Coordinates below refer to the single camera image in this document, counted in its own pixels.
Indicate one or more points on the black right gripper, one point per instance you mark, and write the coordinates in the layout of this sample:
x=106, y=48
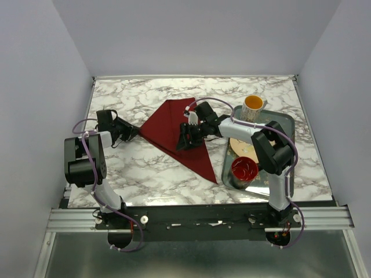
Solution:
x=185, y=128

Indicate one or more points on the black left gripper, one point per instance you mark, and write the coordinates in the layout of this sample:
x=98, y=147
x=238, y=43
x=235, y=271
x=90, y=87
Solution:
x=130, y=130

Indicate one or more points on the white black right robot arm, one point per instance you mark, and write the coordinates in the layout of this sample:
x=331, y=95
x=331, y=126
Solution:
x=278, y=205

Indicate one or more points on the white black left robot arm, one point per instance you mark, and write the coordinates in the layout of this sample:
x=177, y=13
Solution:
x=85, y=161

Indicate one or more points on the beige bird pattern plate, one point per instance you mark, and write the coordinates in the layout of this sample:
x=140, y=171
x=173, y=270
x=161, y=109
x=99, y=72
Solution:
x=243, y=149

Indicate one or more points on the red and black cup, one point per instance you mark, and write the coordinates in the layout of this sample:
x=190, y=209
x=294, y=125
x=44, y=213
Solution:
x=243, y=171

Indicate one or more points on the white floral mug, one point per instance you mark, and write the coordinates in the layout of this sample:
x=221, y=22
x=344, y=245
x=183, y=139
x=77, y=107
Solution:
x=251, y=108

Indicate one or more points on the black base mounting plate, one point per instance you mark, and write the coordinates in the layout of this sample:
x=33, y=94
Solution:
x=245, y=221

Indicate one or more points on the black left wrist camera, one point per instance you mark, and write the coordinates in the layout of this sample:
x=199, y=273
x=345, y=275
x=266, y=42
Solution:
x=105, y=120

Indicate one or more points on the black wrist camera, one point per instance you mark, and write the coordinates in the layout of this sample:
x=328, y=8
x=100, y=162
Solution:
x=105, y=120
x=201, y=113

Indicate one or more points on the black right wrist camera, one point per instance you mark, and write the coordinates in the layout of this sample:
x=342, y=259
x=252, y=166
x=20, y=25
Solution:
x=201, y=113

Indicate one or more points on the aluminium frame rail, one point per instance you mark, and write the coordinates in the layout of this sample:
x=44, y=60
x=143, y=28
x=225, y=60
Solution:
x=311, y=219

